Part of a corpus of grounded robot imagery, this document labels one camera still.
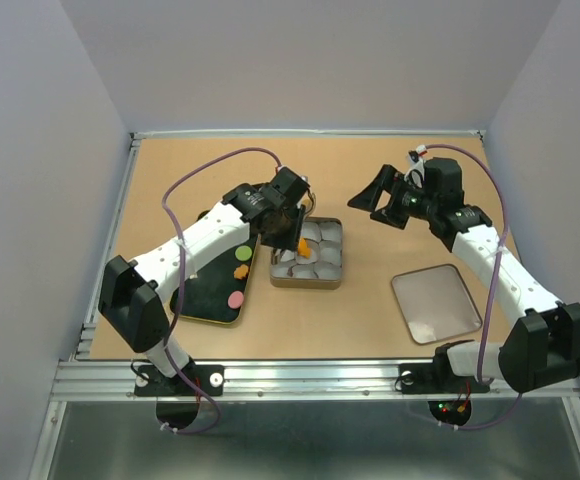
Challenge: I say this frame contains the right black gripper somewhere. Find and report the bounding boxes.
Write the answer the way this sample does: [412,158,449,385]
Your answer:
[346,164,438,229]

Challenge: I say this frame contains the metal serving tongs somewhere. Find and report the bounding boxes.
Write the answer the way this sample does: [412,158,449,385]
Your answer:
[271,191,316,265]

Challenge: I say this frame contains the orange fish cookie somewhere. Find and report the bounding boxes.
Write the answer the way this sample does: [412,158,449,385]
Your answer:
[297,238,313,260]

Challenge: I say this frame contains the green round cookie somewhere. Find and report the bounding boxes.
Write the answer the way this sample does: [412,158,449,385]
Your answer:
[234,245,253,262]

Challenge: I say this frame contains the small orange shaped cookie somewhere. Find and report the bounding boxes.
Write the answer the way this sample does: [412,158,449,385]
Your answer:
[233,264,250,280]

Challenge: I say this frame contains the pink round cookie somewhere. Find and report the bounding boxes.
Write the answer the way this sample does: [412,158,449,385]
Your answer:
[227,291,244,309]

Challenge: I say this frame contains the dark green metal tray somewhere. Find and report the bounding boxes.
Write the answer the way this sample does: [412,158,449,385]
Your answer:
[179,235,258,326]

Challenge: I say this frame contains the gold tin lid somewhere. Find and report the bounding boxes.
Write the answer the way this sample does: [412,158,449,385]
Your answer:
[391,264,483,345]

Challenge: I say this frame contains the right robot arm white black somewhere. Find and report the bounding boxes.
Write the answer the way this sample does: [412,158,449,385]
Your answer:
[347,157,580,393]

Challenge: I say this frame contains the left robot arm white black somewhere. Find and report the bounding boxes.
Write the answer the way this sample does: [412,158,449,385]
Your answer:
[98,167,310,394]

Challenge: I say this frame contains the white paper cookie cups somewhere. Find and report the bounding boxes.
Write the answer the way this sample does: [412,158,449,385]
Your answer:
[271,219,342,280]

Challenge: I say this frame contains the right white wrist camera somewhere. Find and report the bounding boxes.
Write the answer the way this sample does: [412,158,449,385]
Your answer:
[404,145,427,188]

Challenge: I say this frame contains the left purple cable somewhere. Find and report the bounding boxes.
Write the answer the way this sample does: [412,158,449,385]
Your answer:
[162,146,284,436]

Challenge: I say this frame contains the purple cable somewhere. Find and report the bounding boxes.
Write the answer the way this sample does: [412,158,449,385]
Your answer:
[162,146,284,436]
[419,143,524,432]

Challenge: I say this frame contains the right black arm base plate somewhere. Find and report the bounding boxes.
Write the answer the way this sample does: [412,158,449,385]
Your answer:
[395,363,490,395]

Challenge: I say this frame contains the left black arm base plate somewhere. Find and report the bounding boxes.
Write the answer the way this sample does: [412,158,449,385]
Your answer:
[130,362,225,398]

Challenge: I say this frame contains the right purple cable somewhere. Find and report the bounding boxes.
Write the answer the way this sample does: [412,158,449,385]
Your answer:
[419,143,524,432]

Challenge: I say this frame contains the aluminium frame rail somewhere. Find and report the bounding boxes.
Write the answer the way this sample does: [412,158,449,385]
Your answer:
[49,355,580,402]

